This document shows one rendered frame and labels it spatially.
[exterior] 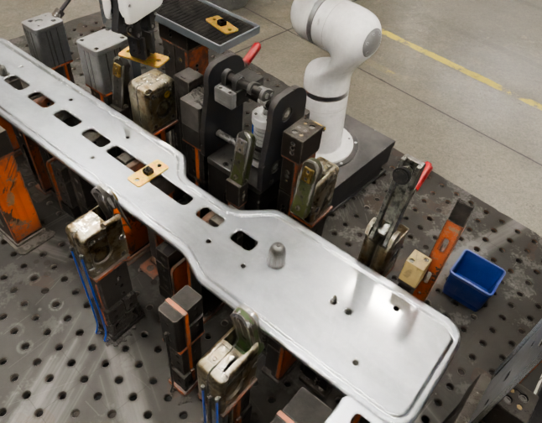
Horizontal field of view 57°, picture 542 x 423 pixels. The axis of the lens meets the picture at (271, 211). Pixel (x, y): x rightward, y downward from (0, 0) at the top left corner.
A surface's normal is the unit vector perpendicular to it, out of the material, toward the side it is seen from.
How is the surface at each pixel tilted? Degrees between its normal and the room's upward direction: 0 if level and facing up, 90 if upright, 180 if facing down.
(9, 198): 90
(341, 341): 0
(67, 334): 0
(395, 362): 0
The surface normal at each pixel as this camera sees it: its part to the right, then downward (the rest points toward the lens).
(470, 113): 0.07, -0.68
